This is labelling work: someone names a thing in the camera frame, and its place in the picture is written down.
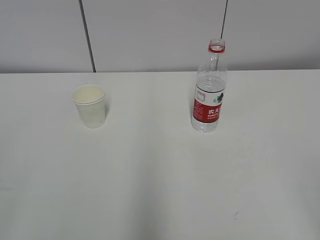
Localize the clear plastic water bottle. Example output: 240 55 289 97
191 39 228 133

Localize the white paper cup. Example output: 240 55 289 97
71 84 107 129

